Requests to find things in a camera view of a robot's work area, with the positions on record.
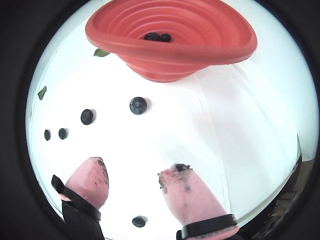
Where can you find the pink padded gripper finger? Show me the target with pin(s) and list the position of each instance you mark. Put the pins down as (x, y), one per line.
(87, 182)
(190, 197)

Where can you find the dark blueberry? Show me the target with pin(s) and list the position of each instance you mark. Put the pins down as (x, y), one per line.
(137, 105)
(138, 221)
(47, 135)
(165, 37)
(62, 133)
(152, 36)
(86, 116)

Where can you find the red collapsible silicone cup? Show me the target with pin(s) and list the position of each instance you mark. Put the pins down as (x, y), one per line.
(175, 57)

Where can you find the green leaf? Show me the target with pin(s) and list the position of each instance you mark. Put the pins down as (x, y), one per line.
(101, 52)
(42, 92)

